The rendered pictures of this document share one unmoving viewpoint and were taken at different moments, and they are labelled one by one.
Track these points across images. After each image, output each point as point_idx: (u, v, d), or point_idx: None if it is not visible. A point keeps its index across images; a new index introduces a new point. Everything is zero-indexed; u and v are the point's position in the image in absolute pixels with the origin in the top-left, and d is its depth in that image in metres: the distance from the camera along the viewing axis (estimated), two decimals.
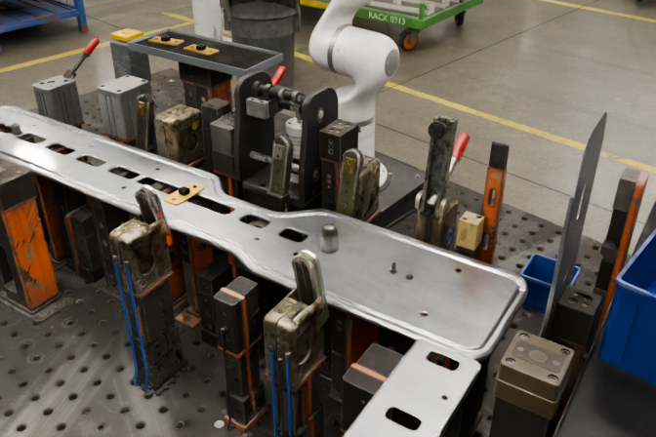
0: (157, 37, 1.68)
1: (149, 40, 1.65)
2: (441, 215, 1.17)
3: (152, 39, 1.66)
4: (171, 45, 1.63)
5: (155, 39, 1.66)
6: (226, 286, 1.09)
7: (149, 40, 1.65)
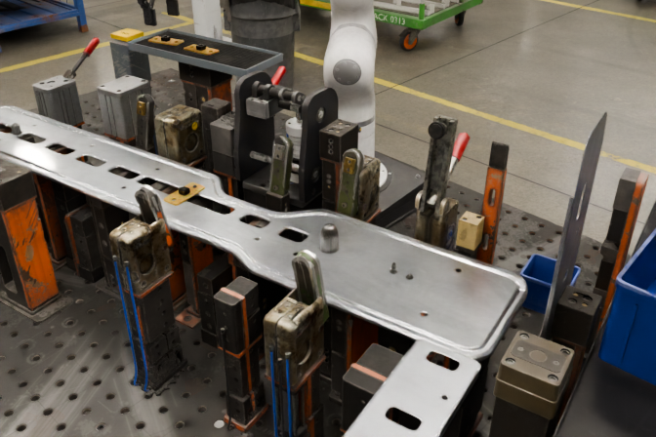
0: (157, 37, 1.68)
1: (149, 40, 1.65)
2: (441, 215, 1.17)
3: (152, 39, 1.66)
4: (171, 45, 1.63)
5: (155, 39, 1.66)
6: (226, 286, 1.09)
7: (149, 40, 1.65)
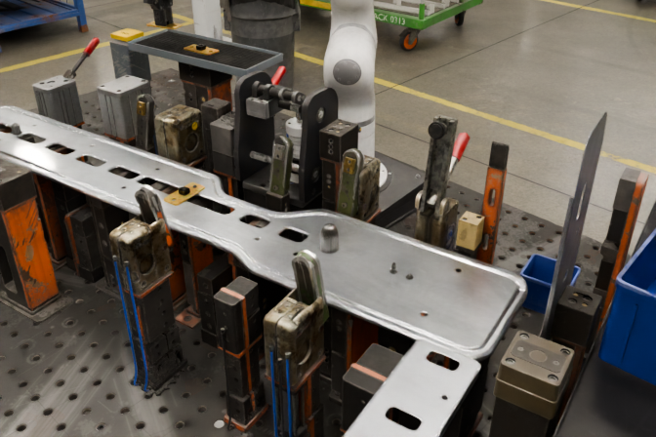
0: (155, 21, 1.65)
1: (147, 24, 1.63)
2: (441, 215, 1.17)
3: (150, 23, 1.64)
4: (169, 28, 1.61)
5: (153, 23, 1.64)
6: (226, 286, 1.09)
7: (147, 24, 1.63)
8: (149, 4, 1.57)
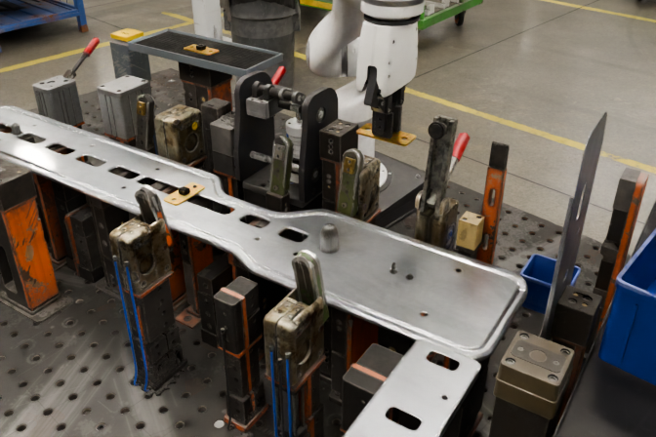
0: (370, 125, 1.01)
1: (359, 132, 0.99)
2: (441, 215, 1.17)
3: (362, 129, 1.00)
4: (396, 143, 0.96)
5: (368, 130, 1.00)
6: (226, 286, 1.09)
7: (358, 132, 0.99)
8: (372, 106, 0.92)
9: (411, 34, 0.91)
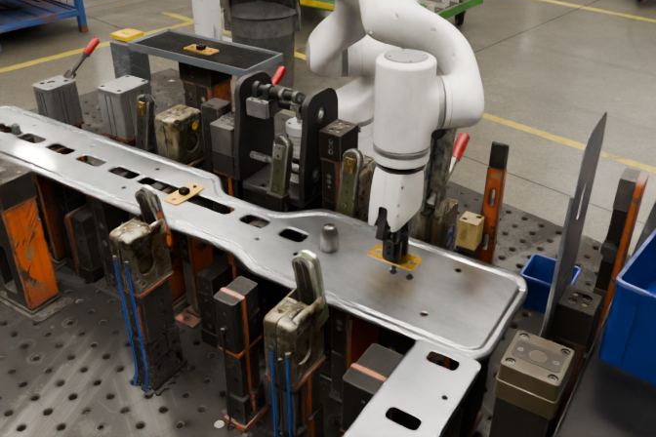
0: (380, 247, 1.12)
1: (370, 254, 1.10)
2: (441, 215, 1.17)
3: (373, 251, 1.11)
4: (404, 268, 1.07)
5: (378, 252, 1.10)
6: (226, 286, 1.09)
7: (370, 255, 1.10)
8: (383, 239, 1.03)
9: (418, 177, 1.02)
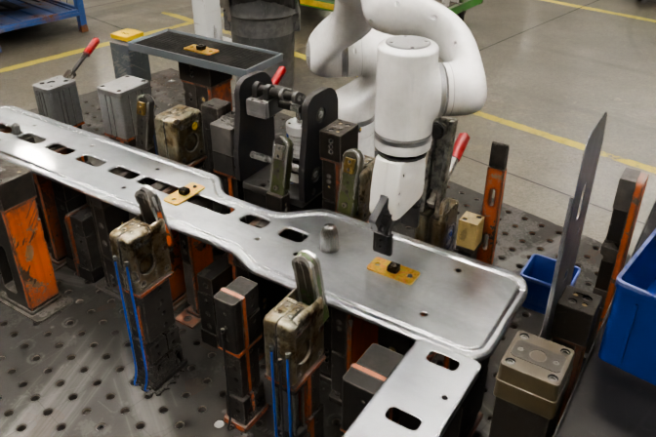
0: (379, 259, 1.13)
1: (369, 267, 1.11)
2: (441, 215, 1.17)
3: (372, 264, 1.12)
4: (402, 282, 1.08)
5: (377, 265, 1.12)
6: (226, 286, 1.09)
7: (369, 268, 1.11)
8: (374, 226, 0.99)
9: (419, 164, 1.01)
